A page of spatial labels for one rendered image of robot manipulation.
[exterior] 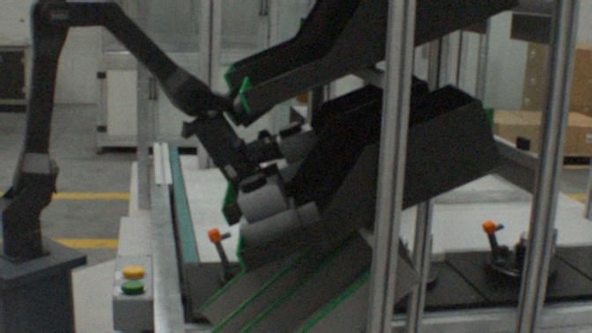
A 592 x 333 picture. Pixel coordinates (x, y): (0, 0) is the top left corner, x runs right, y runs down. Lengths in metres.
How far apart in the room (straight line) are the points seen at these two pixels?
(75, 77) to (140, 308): 8.22
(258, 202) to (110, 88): 5.81
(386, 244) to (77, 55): 8.76
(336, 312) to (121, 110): 5.87
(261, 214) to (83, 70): 8.65
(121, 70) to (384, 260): 5.88
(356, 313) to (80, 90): 8.75
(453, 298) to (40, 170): 0.70
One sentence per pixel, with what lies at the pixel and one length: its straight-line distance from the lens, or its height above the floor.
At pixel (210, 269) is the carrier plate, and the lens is 1.35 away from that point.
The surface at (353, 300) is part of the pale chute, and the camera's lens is 0.76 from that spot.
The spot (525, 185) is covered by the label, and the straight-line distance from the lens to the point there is 0.83.
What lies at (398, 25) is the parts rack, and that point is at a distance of 0.67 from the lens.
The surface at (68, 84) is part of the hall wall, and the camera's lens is 9.44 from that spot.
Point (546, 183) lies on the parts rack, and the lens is 0.76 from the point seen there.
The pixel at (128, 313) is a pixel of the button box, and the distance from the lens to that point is 1.27.
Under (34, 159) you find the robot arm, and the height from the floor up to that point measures 1.21.
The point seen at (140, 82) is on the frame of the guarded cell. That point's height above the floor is 1.21.
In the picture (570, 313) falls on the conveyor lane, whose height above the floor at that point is 0.96.
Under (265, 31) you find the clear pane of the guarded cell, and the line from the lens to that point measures 2.53.
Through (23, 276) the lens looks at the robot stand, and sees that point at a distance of 1.11.
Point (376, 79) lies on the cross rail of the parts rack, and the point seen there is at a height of 1.38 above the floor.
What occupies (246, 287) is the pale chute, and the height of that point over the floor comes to 1.06.
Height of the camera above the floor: 1.47
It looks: 14 degrees down
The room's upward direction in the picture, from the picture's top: 2 degrees clockwise
